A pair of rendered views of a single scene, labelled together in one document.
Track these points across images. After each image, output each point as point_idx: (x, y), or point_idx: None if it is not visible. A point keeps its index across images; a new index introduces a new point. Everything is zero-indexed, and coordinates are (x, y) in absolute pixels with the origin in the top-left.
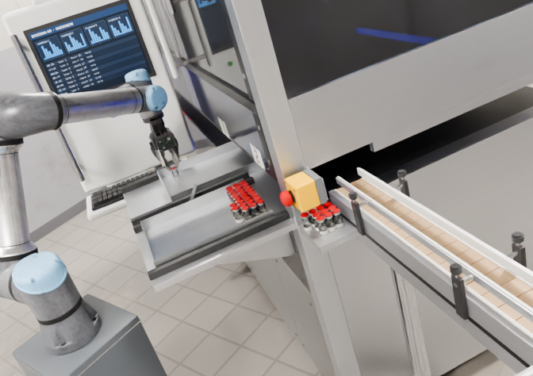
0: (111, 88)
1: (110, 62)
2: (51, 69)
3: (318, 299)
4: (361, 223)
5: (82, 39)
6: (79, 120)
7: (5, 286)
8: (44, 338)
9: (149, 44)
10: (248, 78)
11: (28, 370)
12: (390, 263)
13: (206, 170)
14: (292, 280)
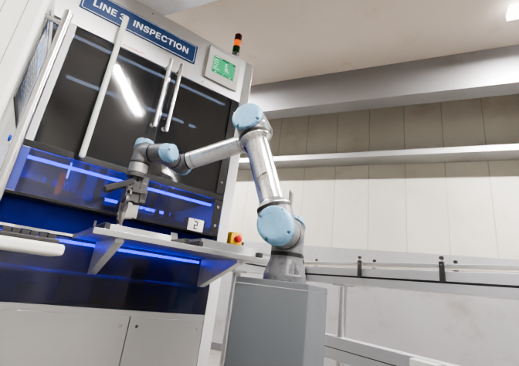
0: (18, 120)
1: (28, 99)
2: (33, 59)
3: (215, 311)
4: None
5: (39, 63)
6: (234, 155)
7: (298, 225)
8: (303, 270)
9: None
10: (228, 184)
11: (314, 295)
12: (253, 269)
13: None
14: (167, 327)
